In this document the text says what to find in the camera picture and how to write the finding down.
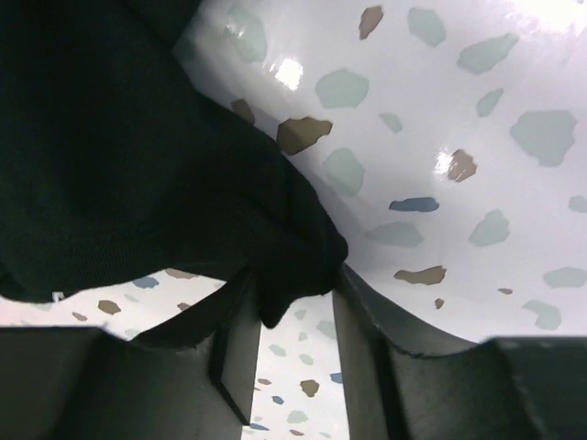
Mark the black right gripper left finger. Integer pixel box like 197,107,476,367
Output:
1,270,260,439

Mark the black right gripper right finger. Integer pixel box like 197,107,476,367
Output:
333,267,586,440

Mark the black t shirt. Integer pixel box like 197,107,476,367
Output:
1,1,348,327

